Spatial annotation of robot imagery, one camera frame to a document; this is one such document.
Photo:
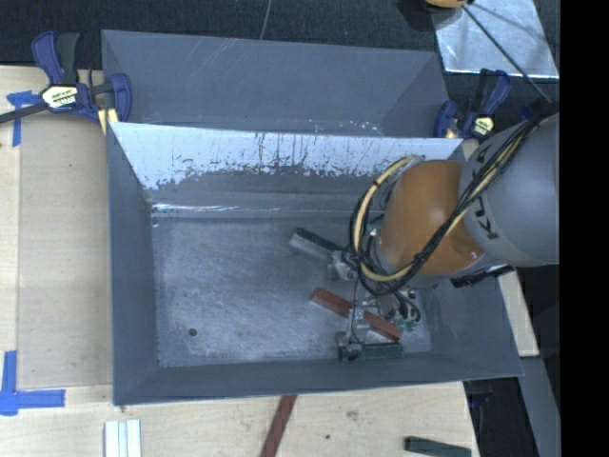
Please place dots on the dark green flat block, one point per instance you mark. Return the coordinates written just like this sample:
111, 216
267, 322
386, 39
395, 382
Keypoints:
383, 351
309, 242

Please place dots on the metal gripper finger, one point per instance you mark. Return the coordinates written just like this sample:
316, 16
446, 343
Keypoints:
356, 331
340, 265

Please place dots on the pale wood board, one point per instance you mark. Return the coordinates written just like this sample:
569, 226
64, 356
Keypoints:
62, 255

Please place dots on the grey metal bin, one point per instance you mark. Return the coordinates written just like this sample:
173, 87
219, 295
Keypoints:
238, 293

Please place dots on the red-brown flat block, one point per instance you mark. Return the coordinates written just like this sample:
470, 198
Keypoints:
278, 426
333, 302

